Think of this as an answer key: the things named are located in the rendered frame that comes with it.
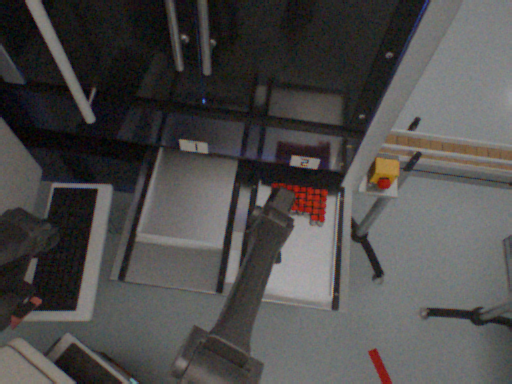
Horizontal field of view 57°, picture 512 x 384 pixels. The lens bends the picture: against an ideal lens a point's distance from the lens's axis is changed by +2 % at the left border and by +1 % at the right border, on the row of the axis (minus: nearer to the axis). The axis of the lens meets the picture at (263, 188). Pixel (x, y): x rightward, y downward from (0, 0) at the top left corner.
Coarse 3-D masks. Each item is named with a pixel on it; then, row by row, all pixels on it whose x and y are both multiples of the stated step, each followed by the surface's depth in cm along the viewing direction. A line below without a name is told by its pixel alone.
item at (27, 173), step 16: (0, 128) 128; (0, 144) 128; (16, 144) 137; (0, 160) 128; (16, 160) 137; (32, 160) 148; (0, 176) 129; (16, 176) 138; (32, 176) 148; (0, 192) 129; (16, 192) 138; (32, 192) 149; (0, 208) 129; (32, 208) 149
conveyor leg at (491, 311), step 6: (504, 300) 192; (492, 306) 200; (498, 306) 195; (504, 306) 191; (480, 312) 209; (486, 312) 204; (492, 312) 200; (498, 312) 197; (504, 312) 194; (480, 318) 210; (486, 318) 207
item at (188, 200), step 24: (168, 168) 152; (192, 168) 152; (216, 168) 153; (168, 192) 148; (192, 192) 148; (216, 192) 149; (144, 216) 143; (168, 216) 144; (192, 216) 145; (216, 216) 145; (168, 240) 141; (192, 240) 138; (216, 240) 142
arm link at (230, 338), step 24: (264, 216) 87; (288, 216) 91; (264, 240) 81; (264, 264) 76; (240, 288) 70; (264, 288) 72; (240, 312) 66; (192, 336) 60; (216, 336) 61; (240, 336) 62; (240, 360) 61
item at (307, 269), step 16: (336, 208) 147; (304, 224) 146; (336, 224) 143; (288, 240) 143; (304, 240) 143; (320, 240) 144; (288, 256) 141; (304, 256) 141; (320, 256) 141; (272, 272) 138; (288, 272) 139; (304, 272) 139; (320, 272) 139; (272, 288) 133; (288, 288) 136; (304, 288) 137; (320, 288) 137
